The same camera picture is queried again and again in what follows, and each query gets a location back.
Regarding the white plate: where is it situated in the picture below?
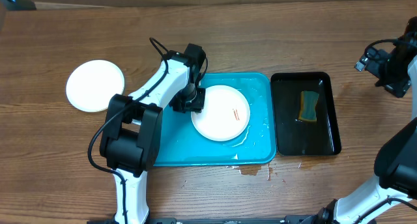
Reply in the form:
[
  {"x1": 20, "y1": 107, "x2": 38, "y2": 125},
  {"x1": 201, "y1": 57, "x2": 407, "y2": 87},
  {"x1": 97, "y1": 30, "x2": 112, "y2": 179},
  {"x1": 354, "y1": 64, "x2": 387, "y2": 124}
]
[
  {"x1": 191, "y1": 85, "x2": 250, "y2": 141},
  {"x1": 66, "y1": 60, "x2": 125, "y2": 113}
]

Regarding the green yellow sponge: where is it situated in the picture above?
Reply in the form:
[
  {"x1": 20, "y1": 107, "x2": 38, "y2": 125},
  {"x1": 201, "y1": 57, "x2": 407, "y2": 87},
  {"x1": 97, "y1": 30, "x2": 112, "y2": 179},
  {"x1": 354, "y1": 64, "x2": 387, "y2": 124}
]
[{"x1": 298, "y1": 91, "x2": 319, "y2": 122}]

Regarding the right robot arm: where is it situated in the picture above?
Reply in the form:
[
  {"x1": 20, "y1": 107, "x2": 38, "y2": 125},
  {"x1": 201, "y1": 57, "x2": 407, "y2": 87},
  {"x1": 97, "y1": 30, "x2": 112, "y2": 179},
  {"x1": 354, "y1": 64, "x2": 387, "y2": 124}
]
[{"x1": 298, "y1": 18, "x2": 416, "y2": 224}]

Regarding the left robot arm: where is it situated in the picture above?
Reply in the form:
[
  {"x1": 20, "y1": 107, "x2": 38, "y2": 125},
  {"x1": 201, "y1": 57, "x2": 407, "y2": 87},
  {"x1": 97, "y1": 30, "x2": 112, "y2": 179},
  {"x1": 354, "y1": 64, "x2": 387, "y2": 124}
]
[{"x1": 93, "y1": 39, "x2": 208, "y2": 223}]

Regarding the teal plastic tray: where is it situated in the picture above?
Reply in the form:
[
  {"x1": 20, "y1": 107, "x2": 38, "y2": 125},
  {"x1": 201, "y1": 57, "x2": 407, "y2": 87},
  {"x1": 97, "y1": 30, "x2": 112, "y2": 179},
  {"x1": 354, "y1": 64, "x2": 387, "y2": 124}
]
[{"x1": 154, "y1": 72, "x2": 277, "y2": 167}]

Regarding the black rectangular tray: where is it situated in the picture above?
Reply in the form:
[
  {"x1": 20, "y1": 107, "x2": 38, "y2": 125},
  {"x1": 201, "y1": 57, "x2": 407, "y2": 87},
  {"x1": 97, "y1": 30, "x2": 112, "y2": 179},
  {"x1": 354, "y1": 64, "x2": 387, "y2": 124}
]
[{"x1": 270, "y1": 72, "x2": 341, "y2": 156}]

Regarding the dark object top left corner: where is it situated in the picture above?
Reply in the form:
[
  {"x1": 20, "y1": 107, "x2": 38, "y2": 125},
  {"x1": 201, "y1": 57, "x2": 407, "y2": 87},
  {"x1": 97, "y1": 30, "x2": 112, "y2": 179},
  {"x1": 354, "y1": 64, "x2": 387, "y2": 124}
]
[{"x1": 1, "y1": 0, "x2": 36, "y2": 10}]

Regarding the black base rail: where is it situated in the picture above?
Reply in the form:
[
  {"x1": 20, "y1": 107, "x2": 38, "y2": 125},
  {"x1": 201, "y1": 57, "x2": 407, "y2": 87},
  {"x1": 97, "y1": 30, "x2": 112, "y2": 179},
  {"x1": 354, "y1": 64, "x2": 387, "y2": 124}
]
[{"x1": 86, "y1": 216, "x2": 379, "y2": 224}]

